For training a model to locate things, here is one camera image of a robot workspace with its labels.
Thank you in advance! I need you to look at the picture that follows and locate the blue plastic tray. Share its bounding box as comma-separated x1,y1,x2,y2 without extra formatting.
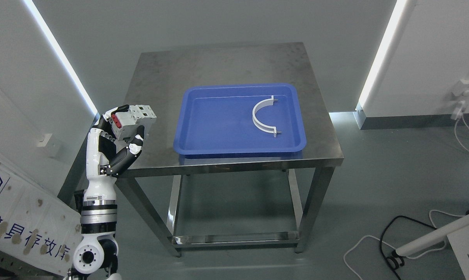
173,83,307,157

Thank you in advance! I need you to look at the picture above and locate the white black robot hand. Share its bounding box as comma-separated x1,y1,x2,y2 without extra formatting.
83,107,144,201

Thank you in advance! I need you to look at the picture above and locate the white curved plastic bracket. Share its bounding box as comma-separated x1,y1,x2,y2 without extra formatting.
252,95,282,138

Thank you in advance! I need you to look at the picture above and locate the grey red circuit breaker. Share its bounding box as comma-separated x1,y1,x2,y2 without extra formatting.
110,105,157,142

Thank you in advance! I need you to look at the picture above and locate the white tube stand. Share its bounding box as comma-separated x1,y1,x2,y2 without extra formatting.
391,214,469,258

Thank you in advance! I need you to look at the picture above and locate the white wall socket left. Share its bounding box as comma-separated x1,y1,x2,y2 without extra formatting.
37,133,62,158

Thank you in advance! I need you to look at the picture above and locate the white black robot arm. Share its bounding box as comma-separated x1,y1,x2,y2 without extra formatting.
65,190,122,280

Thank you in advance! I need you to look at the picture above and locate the white labelled shelf panel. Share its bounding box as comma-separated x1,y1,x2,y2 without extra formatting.
0,158,82,276

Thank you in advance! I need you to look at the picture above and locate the white wall socket with plug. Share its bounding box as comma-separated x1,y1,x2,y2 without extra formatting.
450,79,469,121

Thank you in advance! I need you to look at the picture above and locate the stainless steel table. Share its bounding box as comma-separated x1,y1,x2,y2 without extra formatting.
116,42,344,259

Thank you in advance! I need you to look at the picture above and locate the white floor cable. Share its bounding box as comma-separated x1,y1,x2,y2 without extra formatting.
343,209,468,280

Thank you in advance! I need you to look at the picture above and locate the black floor cable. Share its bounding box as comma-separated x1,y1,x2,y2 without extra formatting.
379,215,446,280

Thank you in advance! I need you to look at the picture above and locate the white cable at wall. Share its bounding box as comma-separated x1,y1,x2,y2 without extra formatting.
454,113,469,158

